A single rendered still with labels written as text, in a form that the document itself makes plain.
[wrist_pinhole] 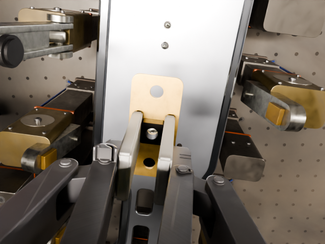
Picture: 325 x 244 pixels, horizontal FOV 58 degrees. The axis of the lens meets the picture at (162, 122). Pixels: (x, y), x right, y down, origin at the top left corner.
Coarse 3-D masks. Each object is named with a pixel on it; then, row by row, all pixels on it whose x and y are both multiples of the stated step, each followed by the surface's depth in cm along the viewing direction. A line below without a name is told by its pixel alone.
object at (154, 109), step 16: (144, 80) 21; (160, 80) 21; (176, 80) 21; (144, 96) 22; (176, 96) 22; (144, 112) 22; (160, 112) 22; (176, 112) 22; (144, 128) 22; (160, 128) 22; (176, 128) 23; (144, 144) 23; (160, 144) 22
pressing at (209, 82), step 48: (144, 0) 43; (192, 0) 42; (240, 0) 42; (144, 48) 45; (192, 48) 45; (240, 48) 45; (96, 96) 48; (192, 96) 48; (96, 144) 51; (192, 144) 51
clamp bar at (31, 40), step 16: (0, 32) 27; (16, 32) 29; (32, 32) 33; (48, 32) 36; (0, 48) 24; (16, 48) 26; (32, 48) 34; (48, 48) 35; (64, 48) 39; (0, 64) 25; (16, 64) 26
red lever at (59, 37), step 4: (52, 32) 38; (56, 32) 38; (60, 32) 38; (64, 32) 39; (52, 36) 38; (56, 36) 38; (60, 36) 38; (64, 36) 39; (52, 40) 38; (56, 40) 38; (60, 40) 39; (64, 40) 39; (60, 44) 39
